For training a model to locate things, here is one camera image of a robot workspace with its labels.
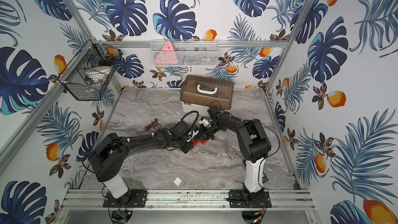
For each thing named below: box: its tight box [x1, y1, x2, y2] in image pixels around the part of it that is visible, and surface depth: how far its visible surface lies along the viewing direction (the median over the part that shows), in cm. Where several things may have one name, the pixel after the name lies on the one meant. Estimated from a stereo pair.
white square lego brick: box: [173, 176, 183, 187], surface depth 80 cm
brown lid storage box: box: [179, 74, 234, 117], surface depth 94 cm
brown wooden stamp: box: [143, 118, 159, 131], surface depth 102 cm
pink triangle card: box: [153, 40, 178, 65], surface depth 92 cm
